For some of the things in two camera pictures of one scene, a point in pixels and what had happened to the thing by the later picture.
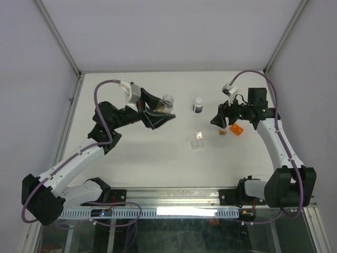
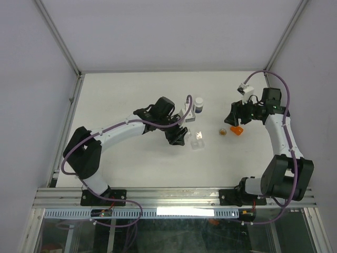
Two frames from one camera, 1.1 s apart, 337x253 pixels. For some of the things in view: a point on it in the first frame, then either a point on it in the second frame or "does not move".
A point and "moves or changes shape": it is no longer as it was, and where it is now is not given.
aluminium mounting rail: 198,198 does not move
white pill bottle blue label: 198,106 does not move
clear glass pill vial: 167,106 moves or changes shape
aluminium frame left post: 50,22 does not move
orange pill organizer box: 237,129 does not move
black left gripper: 150,119 -> 177,137
